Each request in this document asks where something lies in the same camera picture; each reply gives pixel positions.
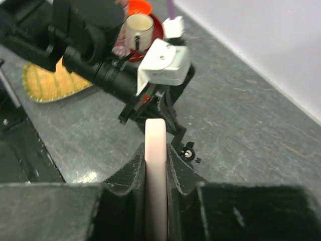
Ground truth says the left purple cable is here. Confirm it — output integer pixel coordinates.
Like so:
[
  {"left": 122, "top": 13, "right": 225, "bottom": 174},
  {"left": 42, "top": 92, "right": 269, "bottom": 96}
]
[{"left": 167, "top": 0, "right": 176, "bottom": 20}]

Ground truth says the beige mug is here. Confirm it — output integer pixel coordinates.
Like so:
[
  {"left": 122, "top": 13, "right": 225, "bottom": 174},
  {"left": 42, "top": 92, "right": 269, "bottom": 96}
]
[{"left": 125, "top": 14, "right": 154, "bottom": 51}]

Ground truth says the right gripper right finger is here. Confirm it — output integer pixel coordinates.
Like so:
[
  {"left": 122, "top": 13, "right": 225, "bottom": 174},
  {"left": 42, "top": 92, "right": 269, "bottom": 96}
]
[{"left": 167, "top": 145, "right": 320, "bottom": 240}]

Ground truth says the pink case smartphone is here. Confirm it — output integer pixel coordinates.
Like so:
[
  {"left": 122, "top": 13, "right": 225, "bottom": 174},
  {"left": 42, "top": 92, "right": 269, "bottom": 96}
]
[{"left": 144, "top": 118, "right": 168, "bottom": 240}]

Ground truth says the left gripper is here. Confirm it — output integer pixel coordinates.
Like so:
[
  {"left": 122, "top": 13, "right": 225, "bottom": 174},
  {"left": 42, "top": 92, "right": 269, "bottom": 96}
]
[{"left": 118, "top": 65, "right": 195, "bottom": 133}]

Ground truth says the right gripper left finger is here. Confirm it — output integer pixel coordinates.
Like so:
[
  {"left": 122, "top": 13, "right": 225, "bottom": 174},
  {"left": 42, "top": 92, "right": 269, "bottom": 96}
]
[{"left": 1, "top": 144, "right": 145, "bottom": 240}]

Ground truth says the pink mug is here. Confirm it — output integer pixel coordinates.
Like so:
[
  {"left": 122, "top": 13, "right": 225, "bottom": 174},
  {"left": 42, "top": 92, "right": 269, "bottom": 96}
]
[{"left": 112, "top": 0, "right": 130, "bottom": 57}]

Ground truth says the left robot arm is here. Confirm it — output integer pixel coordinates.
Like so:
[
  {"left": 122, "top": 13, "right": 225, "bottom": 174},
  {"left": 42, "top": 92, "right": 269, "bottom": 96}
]
[{"left": 1, "top": 1, "right": 195, "bottom": 135}]

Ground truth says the red round tray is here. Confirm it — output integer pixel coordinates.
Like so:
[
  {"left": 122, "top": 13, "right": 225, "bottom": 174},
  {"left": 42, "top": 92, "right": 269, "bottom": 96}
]
[{"left": 125, "top": 13, "right": 164, "bottom": 62}]

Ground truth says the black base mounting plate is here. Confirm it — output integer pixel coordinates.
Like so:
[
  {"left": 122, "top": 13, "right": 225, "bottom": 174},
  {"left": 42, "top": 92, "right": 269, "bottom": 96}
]
[{"left": 1, "top": 71, "right": 65, "bottom": 183}]

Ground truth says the orange bowl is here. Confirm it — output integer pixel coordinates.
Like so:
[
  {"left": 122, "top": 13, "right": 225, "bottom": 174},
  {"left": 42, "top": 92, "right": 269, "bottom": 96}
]
[{"left": 128, "top": 0, "right": 152, "bottom": 15}]

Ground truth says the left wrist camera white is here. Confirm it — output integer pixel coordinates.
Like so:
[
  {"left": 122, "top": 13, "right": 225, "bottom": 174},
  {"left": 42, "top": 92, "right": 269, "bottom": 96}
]
[{"left": 135, "top": 16, "right": 191, "bottom": 97}]

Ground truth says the woven bamboo tray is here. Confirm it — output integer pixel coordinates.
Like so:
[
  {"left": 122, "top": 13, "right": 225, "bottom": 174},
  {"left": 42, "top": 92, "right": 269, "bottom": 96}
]
[{"left": 22, "top": 60, "right": 92, "bottom": 103}]

